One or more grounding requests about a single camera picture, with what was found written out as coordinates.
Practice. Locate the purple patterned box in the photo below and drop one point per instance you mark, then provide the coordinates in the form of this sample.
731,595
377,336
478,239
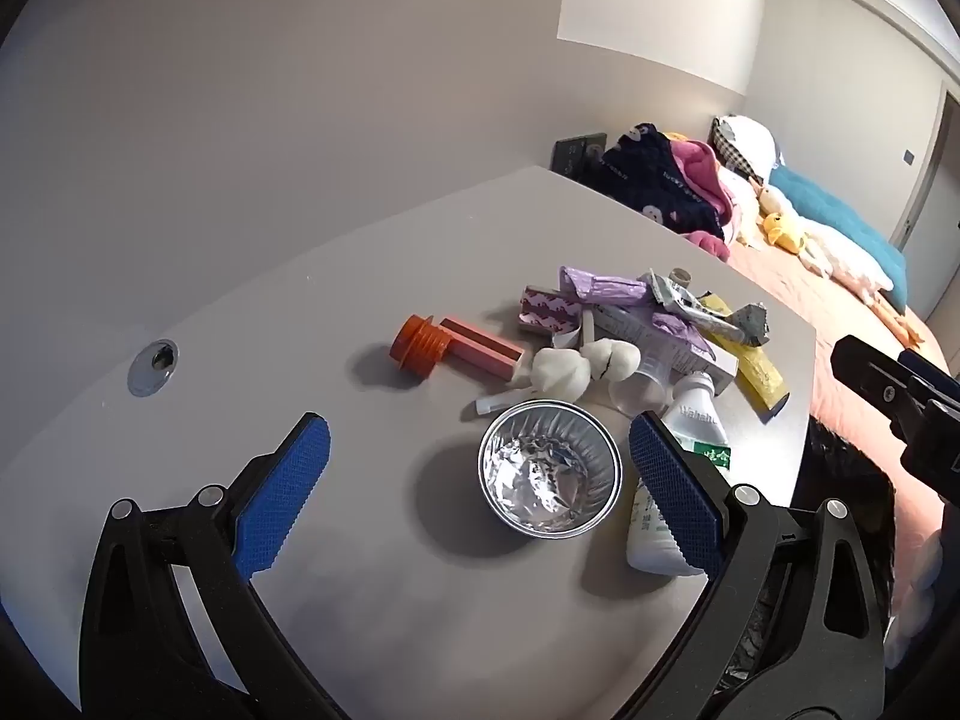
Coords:
544,311

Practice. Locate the pink and white blanket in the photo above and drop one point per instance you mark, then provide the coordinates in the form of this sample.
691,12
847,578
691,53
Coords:
742,199

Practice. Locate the crumpled silver wrapper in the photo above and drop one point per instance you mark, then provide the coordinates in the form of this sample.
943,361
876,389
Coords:
739,322

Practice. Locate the orange bed sheet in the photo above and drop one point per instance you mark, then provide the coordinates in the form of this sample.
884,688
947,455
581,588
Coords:
847,315

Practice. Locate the yellow packet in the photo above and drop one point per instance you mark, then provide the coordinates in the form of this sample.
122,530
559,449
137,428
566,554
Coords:
759,373

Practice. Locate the dark wall socket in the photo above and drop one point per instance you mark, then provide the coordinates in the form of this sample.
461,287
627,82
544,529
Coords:
579,155

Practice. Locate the yellow duck plush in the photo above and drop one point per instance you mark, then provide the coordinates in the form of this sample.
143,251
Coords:
784,229

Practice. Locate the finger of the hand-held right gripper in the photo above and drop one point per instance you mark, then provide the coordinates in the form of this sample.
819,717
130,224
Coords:
930,375
870,375

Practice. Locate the orange plastic cap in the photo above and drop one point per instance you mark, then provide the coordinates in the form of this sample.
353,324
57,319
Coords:
412,345

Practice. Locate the purple plastic bag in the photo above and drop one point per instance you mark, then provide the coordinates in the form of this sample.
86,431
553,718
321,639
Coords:
600,287

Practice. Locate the small pink box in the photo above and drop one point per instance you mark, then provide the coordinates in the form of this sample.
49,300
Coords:
484,352

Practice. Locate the grey door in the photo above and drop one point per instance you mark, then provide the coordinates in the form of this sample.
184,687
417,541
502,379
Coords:
937,202

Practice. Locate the white plastic bottle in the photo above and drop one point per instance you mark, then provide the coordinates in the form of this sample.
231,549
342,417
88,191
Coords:
694,420

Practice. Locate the checked pillow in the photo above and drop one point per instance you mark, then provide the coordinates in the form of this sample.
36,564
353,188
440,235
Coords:
739,141

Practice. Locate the white carton box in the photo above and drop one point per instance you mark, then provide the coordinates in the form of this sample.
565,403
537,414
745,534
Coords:
630,331

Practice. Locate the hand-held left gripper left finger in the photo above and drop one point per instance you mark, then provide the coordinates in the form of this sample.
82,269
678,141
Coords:
289,487

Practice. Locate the teal pillow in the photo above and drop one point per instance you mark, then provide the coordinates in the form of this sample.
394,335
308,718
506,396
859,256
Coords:
832,202

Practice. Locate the grey bottle cap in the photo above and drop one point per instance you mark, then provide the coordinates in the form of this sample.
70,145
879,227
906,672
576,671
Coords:
681,277

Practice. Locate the white goose plush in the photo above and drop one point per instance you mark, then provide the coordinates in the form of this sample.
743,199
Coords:
847,259

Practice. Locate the pink fleece blanket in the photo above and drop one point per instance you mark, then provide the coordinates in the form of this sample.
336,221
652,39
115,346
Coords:
705,172

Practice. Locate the navy rabbit print blanket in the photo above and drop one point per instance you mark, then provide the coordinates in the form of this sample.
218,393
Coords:
652,180

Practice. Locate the thin white tube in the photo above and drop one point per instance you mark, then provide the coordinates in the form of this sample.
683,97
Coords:
502,401

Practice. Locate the clear plastic cup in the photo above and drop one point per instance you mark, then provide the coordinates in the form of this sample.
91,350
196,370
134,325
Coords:
637,391

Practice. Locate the silver foil bowl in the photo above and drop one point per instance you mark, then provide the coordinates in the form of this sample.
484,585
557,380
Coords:
551,476

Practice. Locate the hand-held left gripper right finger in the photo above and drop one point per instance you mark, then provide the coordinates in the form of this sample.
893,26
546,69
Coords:
675,491

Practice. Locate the metal table grommet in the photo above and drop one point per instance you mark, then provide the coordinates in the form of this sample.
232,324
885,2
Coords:
154,367

